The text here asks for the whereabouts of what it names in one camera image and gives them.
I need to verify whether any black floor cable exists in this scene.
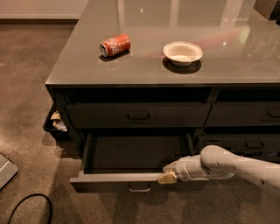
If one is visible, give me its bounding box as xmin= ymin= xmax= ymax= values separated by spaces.
xmin=7 ymin=192 xmax=53 ymax=224

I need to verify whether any drawer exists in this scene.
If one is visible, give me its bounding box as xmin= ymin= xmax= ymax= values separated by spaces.
xmin=66 ymin=102 xmax=211 ymax=129
xmin=195 ymin=134 xmax=280 ymax=154
xmin=206 ymin=101 xmax=280 ymax=127
xmin=69 ymin=132 xmax=211 ymax=194

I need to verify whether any orange soda can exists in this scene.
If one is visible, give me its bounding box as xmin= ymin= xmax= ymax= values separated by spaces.
xmin=100 ymin=34 xmax=131 ymax=58

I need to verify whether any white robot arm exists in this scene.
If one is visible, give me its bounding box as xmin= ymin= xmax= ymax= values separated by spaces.
xmin=157 ymin=145 xmax=280 ymax=193

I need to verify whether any grey flat floor object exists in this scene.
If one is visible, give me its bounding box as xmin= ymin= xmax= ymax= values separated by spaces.
xmin=0 ymin=154 xmax=18 ymax=190

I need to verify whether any dark grey drawer cabinet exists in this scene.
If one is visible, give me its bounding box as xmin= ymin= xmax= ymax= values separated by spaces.
xmin=46 ymin=0 xmax=280 ymax=162

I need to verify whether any white paper bowl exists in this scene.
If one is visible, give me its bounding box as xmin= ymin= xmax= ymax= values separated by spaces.
xmin=163 ymin=41 xmax=203 ymax=67

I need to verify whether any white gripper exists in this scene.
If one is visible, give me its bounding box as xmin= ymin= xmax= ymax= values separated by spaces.
xmin=157 ymin=155 xmax=207 ymax=185

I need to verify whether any black bin with trash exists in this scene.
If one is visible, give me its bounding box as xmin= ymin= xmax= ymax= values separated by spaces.
xmin=43 ymin=104 xmax=70 ymax=141

